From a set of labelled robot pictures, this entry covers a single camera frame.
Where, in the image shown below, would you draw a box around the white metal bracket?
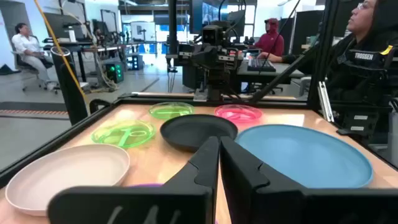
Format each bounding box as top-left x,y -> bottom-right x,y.
317,80 -> 335,123

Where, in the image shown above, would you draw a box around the black plastic plate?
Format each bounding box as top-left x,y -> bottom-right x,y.
160,114 -> 239,153

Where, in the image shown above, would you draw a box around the purple plastic plate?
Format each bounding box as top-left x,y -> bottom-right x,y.
127,182 -> 164,188

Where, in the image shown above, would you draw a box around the thin black vertical pole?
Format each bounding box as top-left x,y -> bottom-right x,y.
167,0 -> 178,57

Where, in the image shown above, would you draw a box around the black cylindrical post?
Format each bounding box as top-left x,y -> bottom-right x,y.
50,46 -> 89,126

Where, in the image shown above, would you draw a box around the blue plastic plate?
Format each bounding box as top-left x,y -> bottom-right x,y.
235,124 -> 374,189

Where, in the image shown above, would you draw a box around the black keyboard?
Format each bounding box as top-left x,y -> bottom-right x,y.
247,57 -> 277,73

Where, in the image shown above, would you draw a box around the translucent green plastic plate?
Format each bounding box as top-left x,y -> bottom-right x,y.
148,101 -> 195,121
90,119 -> 156,149

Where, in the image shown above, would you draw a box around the large dark monitor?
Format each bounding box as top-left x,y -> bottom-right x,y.
189,0 -> 247,35

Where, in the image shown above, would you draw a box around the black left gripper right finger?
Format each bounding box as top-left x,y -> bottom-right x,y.
220,136 -> 398,224

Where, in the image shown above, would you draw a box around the translucent pink plastic plate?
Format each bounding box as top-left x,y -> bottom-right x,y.
213,104 -> 264,124

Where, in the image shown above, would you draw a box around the green-lit computer tower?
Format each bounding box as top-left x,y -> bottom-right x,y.
104,62 -> 125,84

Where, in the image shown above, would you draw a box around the office chair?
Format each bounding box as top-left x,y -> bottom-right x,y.
11,51 -> 60,95

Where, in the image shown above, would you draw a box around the black rig frame post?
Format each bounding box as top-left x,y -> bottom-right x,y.
307,0 -> 341,110

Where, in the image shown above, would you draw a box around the pale pinkish plastic plate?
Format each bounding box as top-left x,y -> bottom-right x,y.
5,143 -> 131,217

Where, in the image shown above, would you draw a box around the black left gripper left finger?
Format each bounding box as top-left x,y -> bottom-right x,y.
47,136 -> 220,224

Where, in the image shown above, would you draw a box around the grey office desk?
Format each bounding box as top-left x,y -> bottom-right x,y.
236,60 -> 307,85

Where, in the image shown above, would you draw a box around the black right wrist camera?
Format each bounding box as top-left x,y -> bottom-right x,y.
201,24 -> 224,45

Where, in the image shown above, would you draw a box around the black diagonal rig strut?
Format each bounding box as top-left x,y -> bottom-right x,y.
249,37 -> 321,104

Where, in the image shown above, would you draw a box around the person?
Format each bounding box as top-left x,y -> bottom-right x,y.
248,17 -> 285,58
257,0 -> 398,103
11,22 -> 58,91

